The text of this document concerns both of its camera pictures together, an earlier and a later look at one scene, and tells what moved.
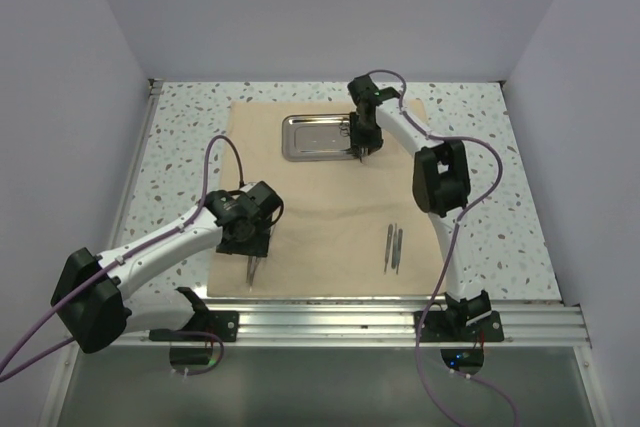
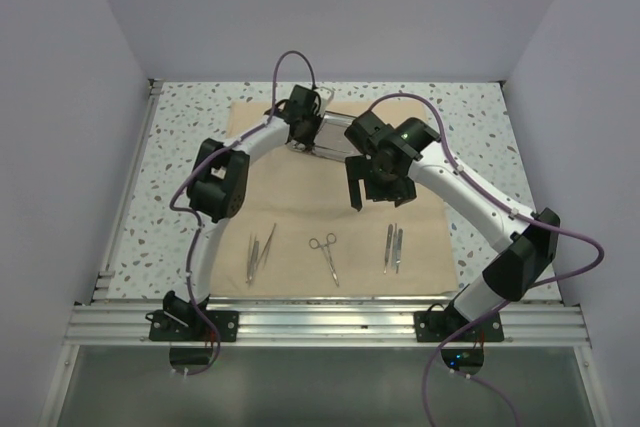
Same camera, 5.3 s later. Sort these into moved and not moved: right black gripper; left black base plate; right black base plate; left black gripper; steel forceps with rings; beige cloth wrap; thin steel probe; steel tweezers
Moved: steel forceps with rings; left black gripper; right black gripper; thin steel probe
Not moved: beige cloth wrap; left black base plate; right black base plate; steel tweezers
